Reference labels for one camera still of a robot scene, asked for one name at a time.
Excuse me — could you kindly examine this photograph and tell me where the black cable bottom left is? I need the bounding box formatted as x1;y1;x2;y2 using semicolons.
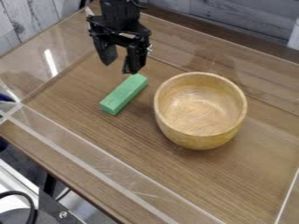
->
0;190;38;224

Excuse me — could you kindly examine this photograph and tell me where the black metal bracket with screw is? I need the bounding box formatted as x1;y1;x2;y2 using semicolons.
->
34;190;86;224

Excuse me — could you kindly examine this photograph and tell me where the blue object left edge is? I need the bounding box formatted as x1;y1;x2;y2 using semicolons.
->
0;93;14;102

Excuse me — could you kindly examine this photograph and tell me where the black table leg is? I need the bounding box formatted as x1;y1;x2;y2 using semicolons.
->
42;174;57;197

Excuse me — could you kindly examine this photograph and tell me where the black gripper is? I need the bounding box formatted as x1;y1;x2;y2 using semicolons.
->
86;0;150;74

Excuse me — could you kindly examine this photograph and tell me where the brown wooden bowl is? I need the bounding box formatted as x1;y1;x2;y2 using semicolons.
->
153;72;248;151

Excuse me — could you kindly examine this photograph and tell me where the clear acrylic enclosure wall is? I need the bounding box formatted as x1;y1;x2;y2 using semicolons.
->
0;12;299;224

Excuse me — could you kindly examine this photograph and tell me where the green rectangular block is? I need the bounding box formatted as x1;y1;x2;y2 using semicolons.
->
98;73;148;116

